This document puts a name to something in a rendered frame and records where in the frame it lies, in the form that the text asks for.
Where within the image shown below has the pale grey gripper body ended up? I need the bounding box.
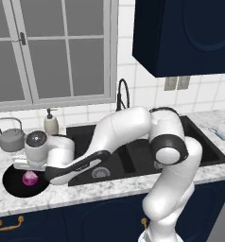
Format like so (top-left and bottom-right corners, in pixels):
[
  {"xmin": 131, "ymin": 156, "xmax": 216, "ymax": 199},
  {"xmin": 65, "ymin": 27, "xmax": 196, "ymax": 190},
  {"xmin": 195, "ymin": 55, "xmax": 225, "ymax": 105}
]
[{"xmin": 12, "ymin": 158, "xmax": 48, "ymax": 173}]

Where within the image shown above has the brass cupboard door handle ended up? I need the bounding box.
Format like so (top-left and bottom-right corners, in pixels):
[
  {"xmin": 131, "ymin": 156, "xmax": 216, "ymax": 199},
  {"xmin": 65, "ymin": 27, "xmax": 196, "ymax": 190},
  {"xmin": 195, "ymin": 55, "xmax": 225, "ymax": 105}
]
[{"xmin": 140, "ymin": 217, "xmax": 148, "ymax": 232}]

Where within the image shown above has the blue and grey peeler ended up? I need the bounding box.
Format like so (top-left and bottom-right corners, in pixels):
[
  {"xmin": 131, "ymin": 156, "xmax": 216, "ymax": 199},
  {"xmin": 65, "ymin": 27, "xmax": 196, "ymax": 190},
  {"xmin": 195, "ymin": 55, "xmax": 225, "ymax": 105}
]
[{"xmin": 207, "ymin": 126, "xmax": 225, "ymax": 143}]

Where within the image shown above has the black tap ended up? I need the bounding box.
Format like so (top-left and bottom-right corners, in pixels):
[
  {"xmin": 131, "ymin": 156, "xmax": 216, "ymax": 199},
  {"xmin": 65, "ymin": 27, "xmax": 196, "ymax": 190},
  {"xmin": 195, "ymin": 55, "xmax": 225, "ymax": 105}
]
[{"xmin": 115, "ymin": 78, "xmax": 131, "ymax": 113}]

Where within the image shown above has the brass drawer handle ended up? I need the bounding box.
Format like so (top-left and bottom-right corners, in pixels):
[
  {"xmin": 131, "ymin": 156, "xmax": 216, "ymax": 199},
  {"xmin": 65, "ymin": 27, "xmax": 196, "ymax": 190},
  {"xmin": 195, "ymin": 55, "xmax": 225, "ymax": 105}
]
[{"xmin": 0, "ymin": 215, "xmax": 25, "ymax": 233}]

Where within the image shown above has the beige soap dispenser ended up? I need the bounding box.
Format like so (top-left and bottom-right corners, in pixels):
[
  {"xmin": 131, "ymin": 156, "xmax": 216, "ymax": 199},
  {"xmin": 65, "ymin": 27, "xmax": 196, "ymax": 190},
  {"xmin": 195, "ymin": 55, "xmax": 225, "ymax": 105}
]
[{"xmin": 43, "ymin": 108, "xmax": 60, "ymax": 137}]

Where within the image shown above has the navy wall cupboard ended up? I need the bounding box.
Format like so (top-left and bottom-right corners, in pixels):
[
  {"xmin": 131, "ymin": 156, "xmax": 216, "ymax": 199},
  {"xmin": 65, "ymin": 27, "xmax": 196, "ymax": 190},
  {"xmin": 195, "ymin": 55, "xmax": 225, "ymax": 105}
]
[{"xmin": 131, "ymin": 0, "xmax": 225, "ymax": 78}]

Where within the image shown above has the navy drawer front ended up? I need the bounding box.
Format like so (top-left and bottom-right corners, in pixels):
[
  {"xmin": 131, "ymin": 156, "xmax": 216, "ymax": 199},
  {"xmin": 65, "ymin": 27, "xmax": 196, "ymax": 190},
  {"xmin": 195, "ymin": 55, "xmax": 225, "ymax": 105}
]
[{"xmin": 0, "ymin": 207, "xmax": 65, "ymax": 242}]

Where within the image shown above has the purple onion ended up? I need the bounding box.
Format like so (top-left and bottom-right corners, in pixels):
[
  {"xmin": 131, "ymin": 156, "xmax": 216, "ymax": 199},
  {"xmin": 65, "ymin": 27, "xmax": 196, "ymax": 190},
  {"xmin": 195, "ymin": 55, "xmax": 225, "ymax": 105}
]
[{"xmin": 22, "ymin": 170, "xmax": 40, "ymax": 187}]

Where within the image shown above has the grey framed window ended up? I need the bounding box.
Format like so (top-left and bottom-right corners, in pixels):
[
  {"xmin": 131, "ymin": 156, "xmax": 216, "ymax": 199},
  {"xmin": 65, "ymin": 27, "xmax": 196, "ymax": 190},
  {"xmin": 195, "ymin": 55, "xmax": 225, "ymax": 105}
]
[{"xmin": 0, "ymin": 0, "xmax": 119, "ymax": 113}]

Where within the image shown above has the black bowl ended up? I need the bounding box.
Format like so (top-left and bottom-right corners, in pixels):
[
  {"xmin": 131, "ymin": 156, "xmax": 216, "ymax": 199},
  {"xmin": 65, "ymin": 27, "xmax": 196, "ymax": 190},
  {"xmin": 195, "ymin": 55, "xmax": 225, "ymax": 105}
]
[{"xmin": 2, "ymin": 163, "xmax": 51, "ymax": 199}]

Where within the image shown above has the black sink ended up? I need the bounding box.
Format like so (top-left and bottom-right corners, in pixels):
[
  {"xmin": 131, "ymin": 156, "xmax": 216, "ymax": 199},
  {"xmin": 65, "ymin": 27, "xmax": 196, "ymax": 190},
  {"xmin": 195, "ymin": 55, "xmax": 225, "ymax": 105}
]
[{"xmin": 65, "ymin": 114, "xmax": 225, "ymax": 187}]

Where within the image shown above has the grey kettle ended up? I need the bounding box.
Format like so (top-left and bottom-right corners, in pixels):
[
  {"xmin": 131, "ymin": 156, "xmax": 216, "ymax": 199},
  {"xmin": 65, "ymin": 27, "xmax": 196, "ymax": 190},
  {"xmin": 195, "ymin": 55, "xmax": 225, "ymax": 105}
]
[{"xmin": 0, "ymin": 116, "xmax": 26, "ymax": 153}]

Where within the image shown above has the grey window handle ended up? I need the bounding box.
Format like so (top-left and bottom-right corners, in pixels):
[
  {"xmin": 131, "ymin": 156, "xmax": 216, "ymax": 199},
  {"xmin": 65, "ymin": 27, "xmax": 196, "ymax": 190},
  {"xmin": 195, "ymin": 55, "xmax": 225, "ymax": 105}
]
[{"xmin": 17, "ymin": 31, "xmax": 27, "ymax": 46}]

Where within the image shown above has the grey wall socket plate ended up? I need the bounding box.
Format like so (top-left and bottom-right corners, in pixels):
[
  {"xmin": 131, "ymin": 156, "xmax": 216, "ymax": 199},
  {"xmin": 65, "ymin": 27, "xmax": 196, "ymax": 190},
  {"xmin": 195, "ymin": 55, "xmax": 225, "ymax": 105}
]
[
  {"xmin": 164, "ymin": 77, "xmax": 178, "ymax": 92},
  {"xmin": 177, "ymin": 76, "xmax": 192, "ymax": 91}
]

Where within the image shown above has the navy cupboard door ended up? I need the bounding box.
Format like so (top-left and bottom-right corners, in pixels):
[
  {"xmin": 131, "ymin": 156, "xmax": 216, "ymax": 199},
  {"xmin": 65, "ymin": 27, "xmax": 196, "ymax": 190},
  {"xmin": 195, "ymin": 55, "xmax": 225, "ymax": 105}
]
[
  {"xmin": 175, "ymin": 178, "xmax": 225, "ymax": 242},
  {"xmin": 62, "ymin": 192, "xmax": 150, "ymax": 242}
]

